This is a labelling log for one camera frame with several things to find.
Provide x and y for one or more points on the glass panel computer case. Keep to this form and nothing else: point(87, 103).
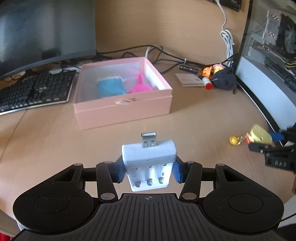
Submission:
point(266, 63)

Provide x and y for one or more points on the pink open cardboard box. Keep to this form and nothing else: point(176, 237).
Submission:
point(93, 112)

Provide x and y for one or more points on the white usb battery charger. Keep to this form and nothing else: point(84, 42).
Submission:
point(149, 163)

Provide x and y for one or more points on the black keyboard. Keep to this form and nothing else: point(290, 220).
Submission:
point(36, 91)

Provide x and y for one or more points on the white card pack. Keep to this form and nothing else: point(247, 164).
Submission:
point(189, 80)

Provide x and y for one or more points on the yellow toy keychain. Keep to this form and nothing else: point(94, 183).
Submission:
point(257, 134)

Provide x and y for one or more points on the black computer monitor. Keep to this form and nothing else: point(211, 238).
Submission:
point(34, 33)

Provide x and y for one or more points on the white red glue stick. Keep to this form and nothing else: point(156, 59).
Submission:
point(207, 82)

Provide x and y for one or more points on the black plush toy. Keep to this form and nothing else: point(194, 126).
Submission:
point(225, 79)

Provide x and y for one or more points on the black flashlight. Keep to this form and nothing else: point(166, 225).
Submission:
point(189, 69)

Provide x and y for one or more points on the pink plastic strainer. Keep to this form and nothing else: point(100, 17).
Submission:
point(140, 87)

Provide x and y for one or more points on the black wall power strip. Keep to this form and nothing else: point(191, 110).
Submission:
point(232, 4)

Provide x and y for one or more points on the orange pumpkin toy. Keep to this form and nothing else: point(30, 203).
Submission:
point(208, 71)

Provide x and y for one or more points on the pink yellow cupcake toy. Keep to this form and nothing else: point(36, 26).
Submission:
point(217, 67)

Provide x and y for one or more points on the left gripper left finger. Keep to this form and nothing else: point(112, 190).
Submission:
point(108, 173)

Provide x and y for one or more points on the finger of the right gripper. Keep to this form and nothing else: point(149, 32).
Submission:
point(278, 136)
point(261, 148)

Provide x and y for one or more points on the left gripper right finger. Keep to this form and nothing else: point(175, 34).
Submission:
point(189, 174)

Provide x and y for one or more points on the blue white packet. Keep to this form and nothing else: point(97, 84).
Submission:
point(109, 86)

